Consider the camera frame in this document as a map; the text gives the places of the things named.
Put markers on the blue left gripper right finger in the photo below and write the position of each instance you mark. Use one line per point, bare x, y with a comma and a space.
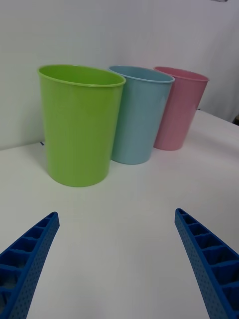
209, 264

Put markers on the green plastic bin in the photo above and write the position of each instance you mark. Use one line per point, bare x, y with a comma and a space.
79, 124

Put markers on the pink plastic bin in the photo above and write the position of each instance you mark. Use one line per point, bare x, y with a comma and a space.
176, 109

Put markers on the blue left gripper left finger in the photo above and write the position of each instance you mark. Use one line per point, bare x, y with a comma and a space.
27, 264

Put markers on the pale blue plastic bin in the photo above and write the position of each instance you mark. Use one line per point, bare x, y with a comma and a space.
139, 117

